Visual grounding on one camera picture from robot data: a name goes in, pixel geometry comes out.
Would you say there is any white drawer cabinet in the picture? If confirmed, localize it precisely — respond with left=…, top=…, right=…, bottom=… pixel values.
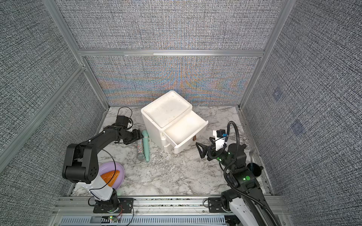
left=141, top=90, right=192, bottom=151

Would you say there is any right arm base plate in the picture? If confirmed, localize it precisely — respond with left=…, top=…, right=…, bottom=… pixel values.
left=207, top=197, right=226, bottom=213

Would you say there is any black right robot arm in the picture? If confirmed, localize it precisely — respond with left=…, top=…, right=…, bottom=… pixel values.
left=196, top=137, right=280, bottom=226

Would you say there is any left camera cable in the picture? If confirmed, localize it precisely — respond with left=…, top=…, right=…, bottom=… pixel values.
left=117, top=106, right=134, bottom=129

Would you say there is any aluminium front rail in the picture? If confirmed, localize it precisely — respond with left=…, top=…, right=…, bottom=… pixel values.
left=50, top=194, right=286, bottom=226

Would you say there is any white top drawer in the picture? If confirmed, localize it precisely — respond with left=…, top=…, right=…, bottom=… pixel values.
left=164, top=111, right=208, bottom=154

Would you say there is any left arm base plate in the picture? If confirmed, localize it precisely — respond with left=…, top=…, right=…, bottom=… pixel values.
left=93, top=198, right=134, bottom=214

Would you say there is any dark cup with fork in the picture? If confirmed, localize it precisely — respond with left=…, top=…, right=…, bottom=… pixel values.
left=247, top=149, right=264, bottom=178

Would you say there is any orange pastry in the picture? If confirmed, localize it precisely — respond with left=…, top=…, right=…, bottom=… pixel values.
left=101, top=170, right=120, bottom=187

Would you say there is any purple plate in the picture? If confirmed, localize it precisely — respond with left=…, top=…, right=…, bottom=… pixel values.
left=99, top=162, right=125, bottom=190

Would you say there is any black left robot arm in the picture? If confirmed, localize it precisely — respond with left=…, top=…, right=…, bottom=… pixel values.
left=62, top=115, right=143, bottom=203

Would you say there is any mint green microphone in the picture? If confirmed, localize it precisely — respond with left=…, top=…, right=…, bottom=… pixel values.
left=142, top=130, right=150, bottom=162

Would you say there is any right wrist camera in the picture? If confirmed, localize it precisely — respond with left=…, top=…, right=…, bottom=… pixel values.
left=213, top=129, right=228, bottom=151

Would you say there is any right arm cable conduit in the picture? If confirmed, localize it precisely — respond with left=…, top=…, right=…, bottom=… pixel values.
left=223, top=121, right=279, bottom=226

